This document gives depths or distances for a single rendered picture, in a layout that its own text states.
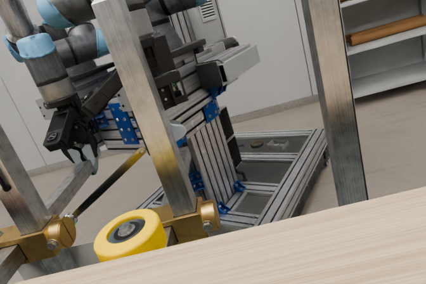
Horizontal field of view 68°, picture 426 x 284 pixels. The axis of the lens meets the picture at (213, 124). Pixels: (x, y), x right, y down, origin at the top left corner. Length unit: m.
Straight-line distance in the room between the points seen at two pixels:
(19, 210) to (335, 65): 0.52
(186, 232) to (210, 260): 0.21
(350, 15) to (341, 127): 2.84
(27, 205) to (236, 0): 2.75
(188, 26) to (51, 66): 0.79
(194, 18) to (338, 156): 1.09
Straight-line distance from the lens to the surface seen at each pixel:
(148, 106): 0.44
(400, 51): 3.53
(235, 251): 0.32
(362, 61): 3.39
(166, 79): 0.51
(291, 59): 3.20
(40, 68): 0.82
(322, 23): 0.44
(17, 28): 1.36
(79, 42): 0.93
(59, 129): 0.79
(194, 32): 1.48
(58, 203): 0.72
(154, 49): 0.53
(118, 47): 0.44
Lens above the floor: 1.11
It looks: 19 degrees down
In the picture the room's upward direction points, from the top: 17 degrees counter-clockwise
